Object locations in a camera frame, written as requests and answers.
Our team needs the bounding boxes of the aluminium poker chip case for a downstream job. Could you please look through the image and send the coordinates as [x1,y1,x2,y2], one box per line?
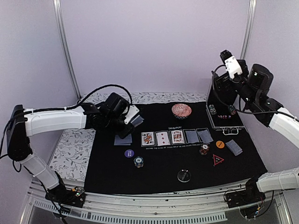
[206,71,245,136]

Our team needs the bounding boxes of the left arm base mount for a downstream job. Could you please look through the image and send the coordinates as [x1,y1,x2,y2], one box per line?
[45,171,86,208]

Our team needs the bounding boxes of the black poker mat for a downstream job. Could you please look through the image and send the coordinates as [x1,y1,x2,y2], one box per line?
[84,102,267,194]

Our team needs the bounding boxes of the stack of poker chips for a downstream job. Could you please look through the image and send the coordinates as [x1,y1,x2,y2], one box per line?
[134,156,144,168]

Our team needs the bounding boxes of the orange big blind button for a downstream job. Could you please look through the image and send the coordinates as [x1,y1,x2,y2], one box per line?
[215,140,225,149]

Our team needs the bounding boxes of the aluminium frame post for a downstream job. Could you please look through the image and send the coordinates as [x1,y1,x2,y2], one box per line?
[240,0,257,60]
[53,0,81,99]

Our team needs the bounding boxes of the blue playing card deck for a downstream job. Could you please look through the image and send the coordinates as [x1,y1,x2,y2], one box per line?
[130,115,144,127]

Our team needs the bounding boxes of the face-down cards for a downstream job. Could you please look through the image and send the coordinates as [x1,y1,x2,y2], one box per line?
[226,140,243,156]
[114,134,132,146]

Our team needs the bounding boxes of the face-down community card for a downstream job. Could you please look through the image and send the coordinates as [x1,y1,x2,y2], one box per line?
[197,129,213,144]
[185,130,199,143]

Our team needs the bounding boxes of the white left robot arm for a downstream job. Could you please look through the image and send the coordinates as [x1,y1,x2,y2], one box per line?
[1,84,140,203]

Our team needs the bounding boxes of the left aluminium frame post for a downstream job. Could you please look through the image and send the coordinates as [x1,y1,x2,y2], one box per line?
[53,0,81,99]

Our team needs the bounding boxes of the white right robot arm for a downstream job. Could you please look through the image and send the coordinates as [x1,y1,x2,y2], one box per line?
[211,56,299,203]

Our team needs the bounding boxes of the floral white tablecloth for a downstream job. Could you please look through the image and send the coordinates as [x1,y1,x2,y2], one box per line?
[49,92,207,182]

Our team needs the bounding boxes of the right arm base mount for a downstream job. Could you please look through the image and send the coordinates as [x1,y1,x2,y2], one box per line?
[223,177,266,219]

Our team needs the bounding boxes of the king of diamonds card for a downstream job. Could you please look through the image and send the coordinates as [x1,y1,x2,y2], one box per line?
[171,130,185,144]

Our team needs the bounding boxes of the triangular all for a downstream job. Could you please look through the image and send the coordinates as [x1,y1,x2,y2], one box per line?
[213,154,224,167]

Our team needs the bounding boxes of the red patterned bowl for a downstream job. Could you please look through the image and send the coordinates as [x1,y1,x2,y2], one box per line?
[171,103,192,120]

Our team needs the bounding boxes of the black round dealer button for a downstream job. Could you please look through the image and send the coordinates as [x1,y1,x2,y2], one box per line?
[177,169,192,183]

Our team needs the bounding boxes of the poker chips in case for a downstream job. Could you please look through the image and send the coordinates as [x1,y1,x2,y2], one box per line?
[208,105,217,115]

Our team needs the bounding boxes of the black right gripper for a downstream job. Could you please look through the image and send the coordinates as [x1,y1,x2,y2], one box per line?
[213,60,257,106]

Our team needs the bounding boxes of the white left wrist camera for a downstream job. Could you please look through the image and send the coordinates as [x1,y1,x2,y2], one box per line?
[124,105,139,125]

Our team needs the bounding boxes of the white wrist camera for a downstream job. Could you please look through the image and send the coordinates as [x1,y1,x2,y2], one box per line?
[220,50,242,80]
[124,105,139,125]

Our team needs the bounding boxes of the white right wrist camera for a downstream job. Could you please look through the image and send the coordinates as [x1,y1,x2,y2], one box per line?
[220,50,242,80]

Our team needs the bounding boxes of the aluminium front rail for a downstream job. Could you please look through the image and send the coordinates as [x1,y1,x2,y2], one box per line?
[21,179,295,224]

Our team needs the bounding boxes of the right aluminium frame post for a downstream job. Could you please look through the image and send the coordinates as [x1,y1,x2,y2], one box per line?
[240,0,257,60]

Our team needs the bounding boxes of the three of diamonds card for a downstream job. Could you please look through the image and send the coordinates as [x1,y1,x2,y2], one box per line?
[156,131,170,146]

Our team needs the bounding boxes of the purple small blind button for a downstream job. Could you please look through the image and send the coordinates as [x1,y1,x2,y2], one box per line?
[124,149,135,158]

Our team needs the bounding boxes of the queen of spades card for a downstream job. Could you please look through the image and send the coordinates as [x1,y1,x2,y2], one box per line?
[141,132,155,147]

